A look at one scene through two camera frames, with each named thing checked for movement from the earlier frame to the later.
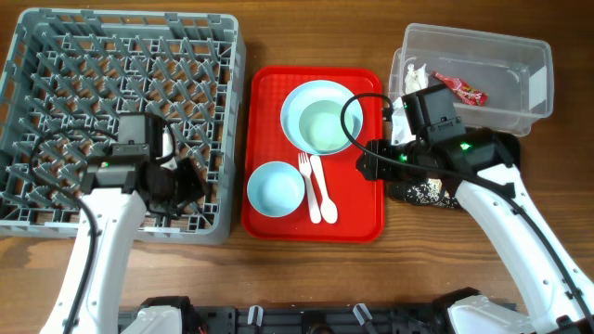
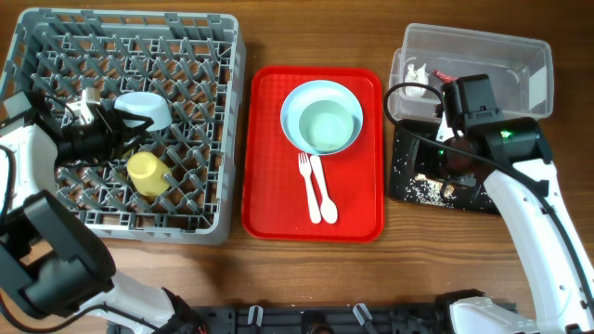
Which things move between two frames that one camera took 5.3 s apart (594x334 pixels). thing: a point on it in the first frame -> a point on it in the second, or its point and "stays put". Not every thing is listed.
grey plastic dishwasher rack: [74, 67] stays put
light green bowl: [320, 127] stays put
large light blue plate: [311, 117] stays put
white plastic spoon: [328, 209] stays put
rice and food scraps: [431, 192] stays put
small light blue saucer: [276, 189] -> [151, 105]
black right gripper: [377, 168] -> [467, 179]
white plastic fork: [305, 168] stays put
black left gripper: [196, 186] -> [116, 133]
